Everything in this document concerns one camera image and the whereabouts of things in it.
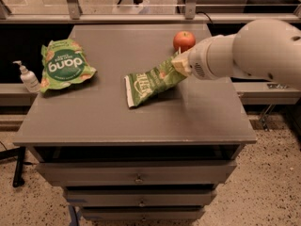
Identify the green dang rice chip bag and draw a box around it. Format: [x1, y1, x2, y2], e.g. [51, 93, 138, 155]
[40, 39, 97, 93]

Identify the top grey drawer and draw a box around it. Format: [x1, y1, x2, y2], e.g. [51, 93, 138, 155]
[37, 160, 236, 186]

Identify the middle grey drawer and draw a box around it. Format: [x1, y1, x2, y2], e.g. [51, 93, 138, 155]
[65, 189, 216, 207]

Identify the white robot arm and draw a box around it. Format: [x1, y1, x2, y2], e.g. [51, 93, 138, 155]
[171, 19, 301, 89]

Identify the white pump sanitizer bottle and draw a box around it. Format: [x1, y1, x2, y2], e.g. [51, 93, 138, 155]
[14, 60, 40, 92]

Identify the black cable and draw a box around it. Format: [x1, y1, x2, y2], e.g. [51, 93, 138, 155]
[197, 11, 214, 25]

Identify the grey drawer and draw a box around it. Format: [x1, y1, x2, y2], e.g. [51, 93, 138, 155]
[65, 189, 216, 207]
[81, 207, 204, 220]
[37, 160, 236, 186]

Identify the green jalapeno kettle chip bag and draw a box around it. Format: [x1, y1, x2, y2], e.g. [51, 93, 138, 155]
[124, 56, 185, 107]

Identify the grey metal railing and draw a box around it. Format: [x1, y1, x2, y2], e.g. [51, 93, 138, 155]
[0, 0, 301, 24]

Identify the bottom grey drawer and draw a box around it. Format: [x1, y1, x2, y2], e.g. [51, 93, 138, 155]
[81, 207, 204, 220]

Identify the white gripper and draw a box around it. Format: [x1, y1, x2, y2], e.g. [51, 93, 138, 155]
[171, 35, 234, 80]

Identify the grey drawer cabinet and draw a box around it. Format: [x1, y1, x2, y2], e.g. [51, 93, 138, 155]
[12, 24, 258, 222]

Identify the red apple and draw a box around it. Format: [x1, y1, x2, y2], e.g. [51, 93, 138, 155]
[173, 31, 196, 52]

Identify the black metal stand leg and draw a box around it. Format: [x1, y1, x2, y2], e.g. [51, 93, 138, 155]
[0, 147, 25, 187]

